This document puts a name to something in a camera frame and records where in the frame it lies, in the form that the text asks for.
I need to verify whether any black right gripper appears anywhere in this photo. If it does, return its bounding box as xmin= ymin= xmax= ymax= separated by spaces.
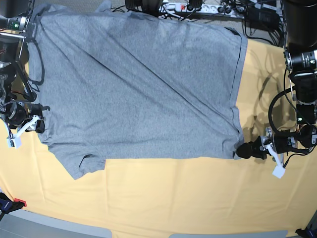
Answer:
xmin=4 ymin=103 xmax=45 ymax=133

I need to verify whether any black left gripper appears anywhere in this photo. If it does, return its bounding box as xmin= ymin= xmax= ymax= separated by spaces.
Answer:
xmin=236 ymin=135 xmax=309 ymax=160

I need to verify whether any grey t-shirt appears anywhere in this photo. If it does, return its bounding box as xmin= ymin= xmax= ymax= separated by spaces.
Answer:
xmin=27 ymin=1 xmax=247 ymax=179

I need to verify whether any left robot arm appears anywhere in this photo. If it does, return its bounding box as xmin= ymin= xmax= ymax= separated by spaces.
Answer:
xmin=236 ymin=0 xmax=317 ymax=160

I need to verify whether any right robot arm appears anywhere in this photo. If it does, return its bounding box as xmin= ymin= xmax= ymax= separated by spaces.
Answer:
xmin=0 ymin=0 xmax=45 ymax=133

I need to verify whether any yellow tablecloth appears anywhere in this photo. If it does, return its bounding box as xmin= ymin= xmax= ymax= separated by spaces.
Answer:
xmin=0 ymin=19 xmax=317 ymax=235

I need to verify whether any red black table clamp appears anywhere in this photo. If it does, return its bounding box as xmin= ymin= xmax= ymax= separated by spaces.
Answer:
xmin=0 ymin=192 xmax=27 ymax=214

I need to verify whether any black clamp right corner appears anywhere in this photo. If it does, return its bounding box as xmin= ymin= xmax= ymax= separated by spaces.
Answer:
xmin=296 ymin=219 xmax=317 ymax=238

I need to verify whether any black power adapter box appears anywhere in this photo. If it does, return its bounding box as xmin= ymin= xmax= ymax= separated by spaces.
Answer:
xmin=246 ymin=7 xmax=280 ymax=24

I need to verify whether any white power strip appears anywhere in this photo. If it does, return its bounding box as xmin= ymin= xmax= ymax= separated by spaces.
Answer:
xmin=159 ymin=1 xmax=245 ymax=19

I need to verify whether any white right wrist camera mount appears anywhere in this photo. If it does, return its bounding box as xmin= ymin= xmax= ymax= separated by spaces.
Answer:
xmin=4 ymin=104 xmax=49 ymax=148

